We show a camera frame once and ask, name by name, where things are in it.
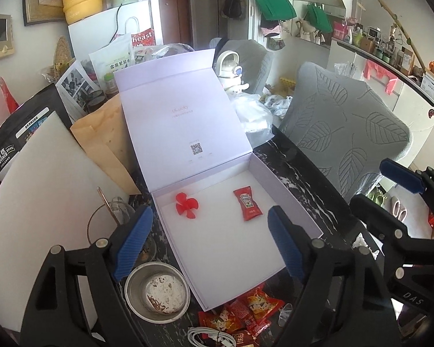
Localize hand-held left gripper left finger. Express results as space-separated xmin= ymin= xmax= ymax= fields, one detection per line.
xmin=20 ymin=206 xmax=154 ymax=347

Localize jar with brown contents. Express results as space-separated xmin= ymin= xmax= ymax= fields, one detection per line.
xmin=103 ymin=72 xmax=119 ymax=98

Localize thin metal utensil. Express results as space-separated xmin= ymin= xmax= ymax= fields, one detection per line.
xmin=96 ymin=186 xmax=122 ymax=226

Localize small white carton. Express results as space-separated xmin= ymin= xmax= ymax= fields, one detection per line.
xmin=420 ymin=70 xmax=434 ymax=104

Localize white water bottle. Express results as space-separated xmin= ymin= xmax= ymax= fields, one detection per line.
xmin=215 ymin=51 xmax=252 ymax=96

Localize black oat bag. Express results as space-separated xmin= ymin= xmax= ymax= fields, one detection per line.
xmin=0 ymin=83 xmax=73 ymax=203

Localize pink slippers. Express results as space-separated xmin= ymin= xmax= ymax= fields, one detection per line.
xmin=389 ymin=195 xmax=409 ymax=221

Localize plain grey chair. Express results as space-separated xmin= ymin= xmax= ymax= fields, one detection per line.
xmin=210 ymin=39 xmax=275 ymax=96

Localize bamboo stick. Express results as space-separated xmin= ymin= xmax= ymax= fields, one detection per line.
xmin=351 ymin=0 xmax=427 ymax=73

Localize yellow pot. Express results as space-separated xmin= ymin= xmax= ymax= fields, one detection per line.
xmin=61 ymin=0 xmax=125 ymax=24

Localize black and white photo paper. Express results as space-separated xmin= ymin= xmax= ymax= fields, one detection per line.
xmin=55 ymin=60 xmax=102 ymax=121

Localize small clear plastic cup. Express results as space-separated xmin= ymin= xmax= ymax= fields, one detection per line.
xmin=277 ymin=304 xmax=293 ymax=328

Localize small red ketchup packet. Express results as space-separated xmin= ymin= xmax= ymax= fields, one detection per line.
xmin=233 ymin=186 xmax=264 ymax=222

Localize long red snack packet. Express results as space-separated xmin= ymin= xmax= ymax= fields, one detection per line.
xmin=228 ymin=298 xmax=272 ymax=337

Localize white foam board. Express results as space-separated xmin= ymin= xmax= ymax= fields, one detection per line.
xmin=0 ymin=110 xmax=131 ymax=333

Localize white cabinet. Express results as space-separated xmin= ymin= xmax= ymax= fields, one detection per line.
xmin=325 ymin=38 xmax=434 ymax=131

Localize red plastic propeller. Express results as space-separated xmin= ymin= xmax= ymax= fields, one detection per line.
xmin=175 ymin=192 xmax=200 ymax=221

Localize grey leaf-pattern chair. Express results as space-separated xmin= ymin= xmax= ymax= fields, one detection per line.
xmin=278 ymin=61 xmax=413 ymax=203

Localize red and white bag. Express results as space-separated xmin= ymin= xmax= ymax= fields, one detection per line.
xmin=130 ymin=28 xmax=156 ymax=56

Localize clear glass cup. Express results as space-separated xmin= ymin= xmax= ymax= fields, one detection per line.
xmin=87 ymin=197 xmax=158 ymax=263

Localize crumpled white tissue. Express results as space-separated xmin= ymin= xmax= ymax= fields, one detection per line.
xmin=352 ymin=234 xmax=380 ymax=259

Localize woven straw fan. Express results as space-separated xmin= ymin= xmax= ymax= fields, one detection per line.
xmin=41 ymin=36 xmax=75 ymax=76

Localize white cable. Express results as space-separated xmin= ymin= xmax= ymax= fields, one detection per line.
xmin=187 ymin=327 xmax=237 ymax=347

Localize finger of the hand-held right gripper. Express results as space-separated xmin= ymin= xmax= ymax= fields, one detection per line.
xmin=379 ymin=158 xmax=434 ymax=232
xmin=349 ymin=193 xmax=432 ymax=280

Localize brown door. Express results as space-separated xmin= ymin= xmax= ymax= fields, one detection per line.
xmin=146 ymin=0 xmax=196 ymax=49

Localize small green tote bag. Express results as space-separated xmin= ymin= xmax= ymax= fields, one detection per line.
xmin=306 ymin=3 xmax=333 ymax=33

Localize dark red chocolate packet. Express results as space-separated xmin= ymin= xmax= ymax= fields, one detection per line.
xmin=231 ymin=333 xmax=261 ymax=347

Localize green slippers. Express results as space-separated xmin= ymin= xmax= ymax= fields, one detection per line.
xmin=367 ymin=186 xmax=387 ymax=206

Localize red plastic bag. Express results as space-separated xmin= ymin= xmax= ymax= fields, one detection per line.
xmin=0 ymin=77 xmax=20 ymax=114

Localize black power cable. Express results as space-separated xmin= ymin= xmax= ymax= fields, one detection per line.
xmin=110 ymin=3 xmax=124 ymax=44

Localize white gift box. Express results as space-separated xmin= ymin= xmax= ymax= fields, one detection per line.
xmin=114 ymin=48 xmax=324 ymax=312

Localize white rice bag green print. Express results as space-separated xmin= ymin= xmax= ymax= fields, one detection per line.
xmin=89 ymin=35 xmax=135 ymax=91

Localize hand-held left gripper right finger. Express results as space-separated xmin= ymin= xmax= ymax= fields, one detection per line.
xmin=268 ymin=206 xmax=402 ymax=347

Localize steel bowl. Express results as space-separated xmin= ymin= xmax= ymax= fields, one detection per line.
xmin=124 ymin=262 xmax=191 ymax=322

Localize white refrigerator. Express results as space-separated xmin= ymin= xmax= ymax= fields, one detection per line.
xmin=68 ymin=0 xmax=164 ymax=60

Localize white plastic bag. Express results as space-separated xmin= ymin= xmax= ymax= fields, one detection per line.
xmin=233 ymin=92 xmax=275 ymax=145

